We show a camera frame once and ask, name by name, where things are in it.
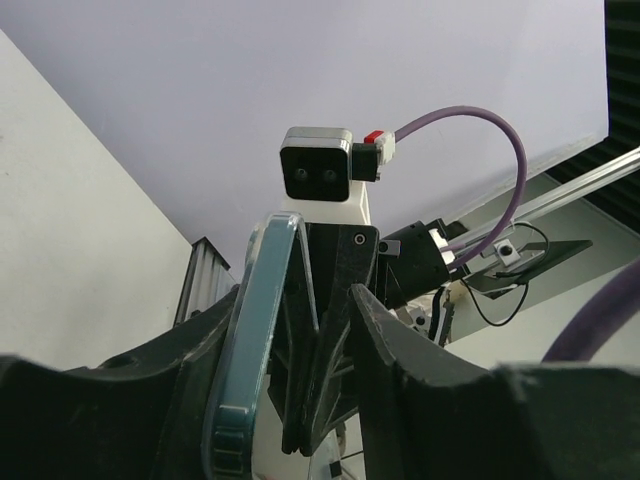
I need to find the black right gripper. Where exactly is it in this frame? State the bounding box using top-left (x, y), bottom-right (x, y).
top-left (268, 219), bottom-right (451, 456)

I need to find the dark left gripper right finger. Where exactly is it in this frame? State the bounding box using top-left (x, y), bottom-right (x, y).
top-left (349, 284), bottom-right (639, 479)

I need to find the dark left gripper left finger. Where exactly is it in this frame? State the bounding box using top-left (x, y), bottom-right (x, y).
top-left (1, 289), bottom-right (238, 479)

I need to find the light blue phone case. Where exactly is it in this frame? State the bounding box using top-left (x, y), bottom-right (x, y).
top-left (201, 212), bottom-right (304, 479)

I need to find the aluminium frame rail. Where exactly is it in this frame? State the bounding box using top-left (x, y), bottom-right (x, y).
top-left (173, 237), bottom-right (236, 327)

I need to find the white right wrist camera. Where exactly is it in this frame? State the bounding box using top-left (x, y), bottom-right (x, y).
top-left (280, 126), bottom-right (378, 225)

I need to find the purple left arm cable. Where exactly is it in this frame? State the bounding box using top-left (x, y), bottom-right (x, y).
top-left (542, 259), bottom-right (640, 364)

